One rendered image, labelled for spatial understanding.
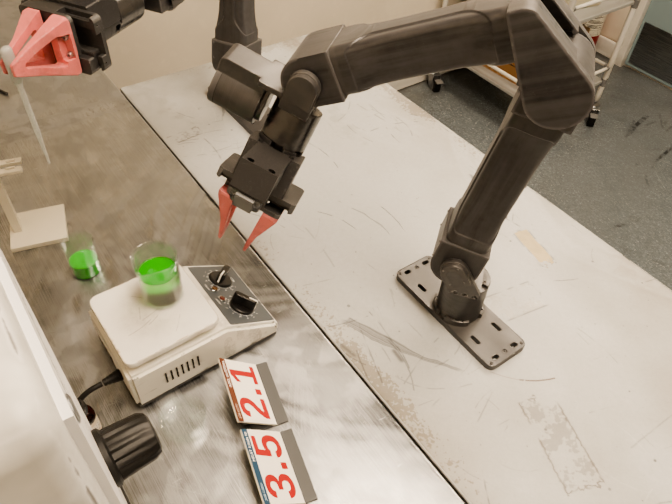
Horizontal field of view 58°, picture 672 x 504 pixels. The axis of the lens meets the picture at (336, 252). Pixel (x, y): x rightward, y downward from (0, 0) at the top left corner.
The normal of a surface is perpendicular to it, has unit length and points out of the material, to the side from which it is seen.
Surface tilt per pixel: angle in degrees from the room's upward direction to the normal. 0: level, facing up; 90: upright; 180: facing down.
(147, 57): 90
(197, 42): 90
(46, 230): 0
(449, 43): 88
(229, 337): 90
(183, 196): 0
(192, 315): 0
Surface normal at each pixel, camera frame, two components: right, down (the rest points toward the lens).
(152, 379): 0.59, 0.60
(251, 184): -0.13, 0.40
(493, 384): 0.04, -0.69
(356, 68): -0.08, 0.61
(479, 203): -0.34, 0.65
